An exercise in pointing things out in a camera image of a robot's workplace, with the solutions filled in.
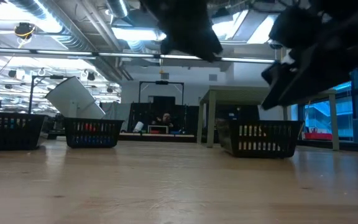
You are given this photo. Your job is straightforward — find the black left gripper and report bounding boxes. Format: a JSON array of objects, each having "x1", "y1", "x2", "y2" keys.
[{"x1": 140, "y1": 0, "x2": 224, "y2": 62}]

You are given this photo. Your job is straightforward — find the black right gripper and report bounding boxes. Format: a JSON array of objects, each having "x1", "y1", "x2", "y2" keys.
[{"x1": 261, "y1": 6, "x2": 358, "y2": 110}]

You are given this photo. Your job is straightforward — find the black plastic mesh basket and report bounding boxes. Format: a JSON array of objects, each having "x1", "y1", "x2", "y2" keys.
[
  {"x1": 63, "y1": 117, "x2": 125, "y2": 149},
  {"x1": 0, "y1": 112, "x2": 48, "y2": 152},
  {"x1": 216, "y1": 119, "x2": 305, "y2": 159}
]

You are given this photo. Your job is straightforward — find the blue coil wrist keychain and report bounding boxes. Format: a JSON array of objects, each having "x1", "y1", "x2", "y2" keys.
[{"x1": 71, "y1": 134, "x2": 111, "y2": 145}]

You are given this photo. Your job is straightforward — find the background desk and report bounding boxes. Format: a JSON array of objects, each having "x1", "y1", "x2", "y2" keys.
[{"x1": 119, "y1": 132, "x2": 198, "y2": 143}]

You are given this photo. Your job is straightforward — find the green perforated metal shelf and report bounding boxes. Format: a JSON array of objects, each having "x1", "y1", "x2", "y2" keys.
[{"x1": 198, "y1": 86, "x2": 341, "y2": 151}]

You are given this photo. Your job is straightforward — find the red bin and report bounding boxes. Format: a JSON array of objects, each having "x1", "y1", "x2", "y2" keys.
[{"x1": 304, "y1": 132, "x2": 333, "y2": 141}]

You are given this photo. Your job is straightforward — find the dark partition screens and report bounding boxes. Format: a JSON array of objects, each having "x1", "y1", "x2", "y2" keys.
[{"x1": 129, "y1": 96, "x2": 200, "y2": 134}]

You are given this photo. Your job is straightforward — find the person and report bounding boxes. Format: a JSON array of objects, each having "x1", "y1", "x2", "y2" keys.
[{"x1": 152, "y1": 113, "x2": 175, "y2": 128}]

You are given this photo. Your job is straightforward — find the white cup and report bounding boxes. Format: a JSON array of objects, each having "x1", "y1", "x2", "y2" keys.
[{"x1": 132, "y1": 121, "x2": 145, "y2": 134}]

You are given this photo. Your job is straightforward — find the black gantry frame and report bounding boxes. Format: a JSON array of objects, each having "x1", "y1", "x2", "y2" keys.
[{"x1": 138, "y1": 80, "x2": 185, "y2": 106}]

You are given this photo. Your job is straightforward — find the black camera stand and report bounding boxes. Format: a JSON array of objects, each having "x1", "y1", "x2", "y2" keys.
[{"x1": 28, "y1": 74, "x2": 71, "y2": 114}]

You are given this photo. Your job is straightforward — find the black ceiling camera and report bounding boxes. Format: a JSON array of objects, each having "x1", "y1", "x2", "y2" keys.
[{"x1": 13, "y1": 22, "x2": 36, "y2": 40}]

